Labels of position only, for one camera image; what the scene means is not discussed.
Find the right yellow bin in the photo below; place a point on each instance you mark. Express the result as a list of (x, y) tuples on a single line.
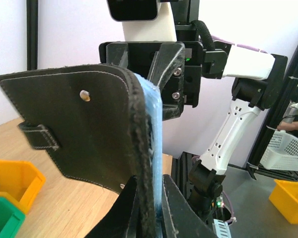
[(20, 183)]

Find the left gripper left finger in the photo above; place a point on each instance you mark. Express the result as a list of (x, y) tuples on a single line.
[(122, 219)]

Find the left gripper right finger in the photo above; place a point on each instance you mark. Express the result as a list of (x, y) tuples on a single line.
[(178, 219)]

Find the green bin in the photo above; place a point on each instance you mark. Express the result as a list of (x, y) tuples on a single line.
[(11, 219)]

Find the white perforated basket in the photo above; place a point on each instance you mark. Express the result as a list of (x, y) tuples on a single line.
[(281, 153)]

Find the black leather card holder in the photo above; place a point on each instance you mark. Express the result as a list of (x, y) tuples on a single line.
[(93, 122)]

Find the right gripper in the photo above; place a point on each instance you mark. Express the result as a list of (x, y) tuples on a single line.
[(175, 68)]

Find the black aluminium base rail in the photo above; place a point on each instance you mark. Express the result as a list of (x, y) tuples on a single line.
[(180, 170)]

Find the right frame post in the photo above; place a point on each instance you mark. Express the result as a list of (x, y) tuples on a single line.
[(32, 13)]

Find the white slotted cable duct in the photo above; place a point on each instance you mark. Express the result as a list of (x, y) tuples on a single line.
[(221, 229)]

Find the yellow bin on floor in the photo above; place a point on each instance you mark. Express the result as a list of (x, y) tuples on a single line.
[(285, 198)]

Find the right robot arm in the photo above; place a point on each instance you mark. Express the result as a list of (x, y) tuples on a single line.
[(258, 76)]

